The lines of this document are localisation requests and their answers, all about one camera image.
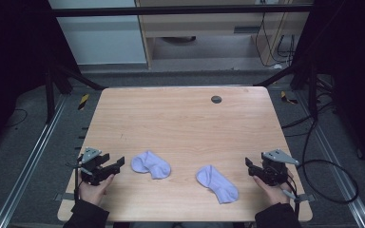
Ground black metal stand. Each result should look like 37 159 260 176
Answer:
43 60 107 125
254 56 319 122

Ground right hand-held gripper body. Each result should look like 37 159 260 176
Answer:
254 148 300 187

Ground person's left hand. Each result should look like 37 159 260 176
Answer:
77 170 116 207

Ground hanging black cables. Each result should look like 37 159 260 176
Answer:
254 10 298 68

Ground yellow black striped tape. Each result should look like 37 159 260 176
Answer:
77 93 90 111
279 90 299 105

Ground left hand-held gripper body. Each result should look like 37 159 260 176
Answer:
77 146 122 187

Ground black floor cables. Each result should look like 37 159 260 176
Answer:
280 91 338 139

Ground lavender ankle sock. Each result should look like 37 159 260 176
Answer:
195 164 240 205
130 150 172 181

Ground person's right hand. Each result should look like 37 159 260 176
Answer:
252 170 295 207

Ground aluminium floor rail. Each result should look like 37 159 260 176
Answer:
294 91 365 228
0 94 68 228

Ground black horizontal frame bar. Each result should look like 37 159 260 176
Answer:
48 3 315 18

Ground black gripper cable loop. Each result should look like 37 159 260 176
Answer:
284 159 359 219

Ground white cabinet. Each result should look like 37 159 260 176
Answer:
48 0 148 67

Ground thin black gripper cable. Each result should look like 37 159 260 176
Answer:
72 164 81 205

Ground grey table edge bracket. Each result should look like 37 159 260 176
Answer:
282 189 317 204

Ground light wooden desk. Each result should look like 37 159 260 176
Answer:
134 0 312 69

